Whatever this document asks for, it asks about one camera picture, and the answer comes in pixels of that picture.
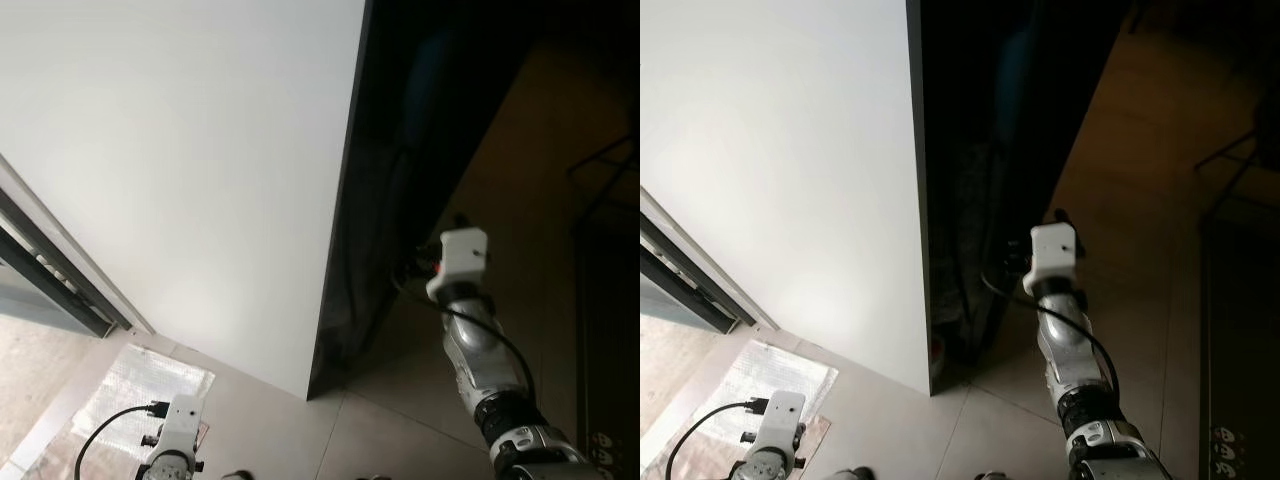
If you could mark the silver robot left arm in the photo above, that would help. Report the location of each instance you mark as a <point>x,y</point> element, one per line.
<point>168,467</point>
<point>765,465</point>

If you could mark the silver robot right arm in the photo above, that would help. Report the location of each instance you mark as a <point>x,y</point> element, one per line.
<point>480,350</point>
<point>1075,350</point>

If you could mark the dark cartoon print rug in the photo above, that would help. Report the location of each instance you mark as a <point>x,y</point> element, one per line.
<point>610,350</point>
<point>1240,350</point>

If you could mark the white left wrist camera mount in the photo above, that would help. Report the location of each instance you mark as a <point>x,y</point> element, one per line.
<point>183,420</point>
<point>783,415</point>

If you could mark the silver robot left leg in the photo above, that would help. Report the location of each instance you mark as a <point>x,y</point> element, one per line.
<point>854,474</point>
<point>237,476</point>

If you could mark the dark sliding door frame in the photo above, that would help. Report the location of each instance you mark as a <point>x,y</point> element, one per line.
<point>690,270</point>
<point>60,265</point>

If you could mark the black fridge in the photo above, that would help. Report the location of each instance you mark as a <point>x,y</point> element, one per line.
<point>1000,120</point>
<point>400,120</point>

